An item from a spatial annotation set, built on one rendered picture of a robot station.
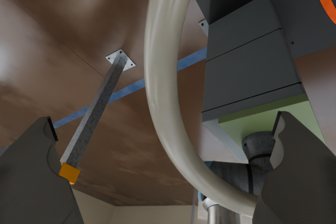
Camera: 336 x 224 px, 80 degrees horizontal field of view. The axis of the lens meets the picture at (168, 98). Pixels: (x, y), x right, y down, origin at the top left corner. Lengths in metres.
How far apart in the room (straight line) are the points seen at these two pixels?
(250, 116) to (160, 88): 0.66
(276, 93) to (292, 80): 0.07
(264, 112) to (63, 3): 1.56
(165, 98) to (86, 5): 1.59
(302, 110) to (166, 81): 0.68
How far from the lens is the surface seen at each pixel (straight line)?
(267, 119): 0.83
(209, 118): 0.89
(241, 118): 0.82
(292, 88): 0.84
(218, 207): 0.77
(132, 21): 1.64
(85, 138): 1.42
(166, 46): 0.16
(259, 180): 0.82
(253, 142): 0.89
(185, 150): 0.22
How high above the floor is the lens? 1.37
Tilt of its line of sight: 40 degrees down
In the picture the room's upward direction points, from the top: 167 degrees counter-clockwise
